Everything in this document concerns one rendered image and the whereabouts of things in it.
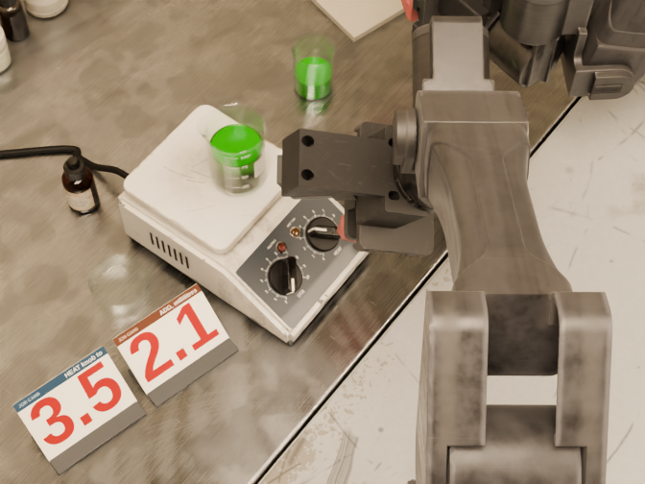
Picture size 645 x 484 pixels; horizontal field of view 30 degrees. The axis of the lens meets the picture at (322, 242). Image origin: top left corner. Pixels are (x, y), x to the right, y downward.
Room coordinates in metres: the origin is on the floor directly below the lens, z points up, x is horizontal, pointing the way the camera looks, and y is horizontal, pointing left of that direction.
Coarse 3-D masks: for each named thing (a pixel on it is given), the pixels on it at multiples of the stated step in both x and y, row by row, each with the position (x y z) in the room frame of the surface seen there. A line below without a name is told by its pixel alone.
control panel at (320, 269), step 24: (288, 216) 0.59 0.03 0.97; (312, 216) 0.59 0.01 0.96; (336, 216) 0.60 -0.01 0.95; (264, 240) 0.56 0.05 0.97; (288, 240) 0.57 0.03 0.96; (264, 264) 0.54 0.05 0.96; (312, 264) 0.55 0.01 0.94; (336, 264) 0.56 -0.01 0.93; (264, 288) 0.52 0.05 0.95; (312, 288) 0.53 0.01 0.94; (288, 312) 0.50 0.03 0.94
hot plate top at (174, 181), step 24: (192, 120) 0.67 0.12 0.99; (168, 144) 0.65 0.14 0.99; (192, 144) 0.65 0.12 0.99; (144, 168) 0.62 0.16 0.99; (168, 168) 0.62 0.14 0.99; (192, 168) 0.62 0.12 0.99; (144, 192) 0.59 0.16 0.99; (168, 192) 0.59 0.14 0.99; (192, 192) 0.59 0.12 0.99; (216, 192) 0.60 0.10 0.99; (264, 192) 0.60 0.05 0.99; (168, 216) 0.57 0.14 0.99; (192, 216) 0.57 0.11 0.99; (216, 216) 0.57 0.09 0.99; (240, 216) 0.57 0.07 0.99; (216, 240) 0.55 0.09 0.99
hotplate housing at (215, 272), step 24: (144, 216) 0.58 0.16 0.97; (264, 216) 0.58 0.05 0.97; (144, 240) 0.58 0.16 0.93; (168, 240) 0.56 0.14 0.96; (192, 240) 0.56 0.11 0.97; (240, 240) 0.56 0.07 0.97; (192, 264) 0.55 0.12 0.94; (216, 264) 0.53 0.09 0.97; (240, 264) 0.53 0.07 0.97; (216, 288) 0.53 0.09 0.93; (240, 288) 0.52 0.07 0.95; (336, 288) 0.54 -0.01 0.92; (264, 312) 0.50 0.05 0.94; (312, 312) 0.51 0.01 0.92; (288, 336) 0.49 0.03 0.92
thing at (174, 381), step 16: (208, 304) 0.51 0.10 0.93; (224, 336) 0.49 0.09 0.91; (208, 352) 0.48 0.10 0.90; (224, 352) 0.48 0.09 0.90; (176, 368) 0.46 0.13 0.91; (192, 368) 0.46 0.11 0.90; (208, 368) 0.46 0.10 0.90; (160, 384) 0.45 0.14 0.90; (176, 384) 0.45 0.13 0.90; (160, 400) 0.43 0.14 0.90
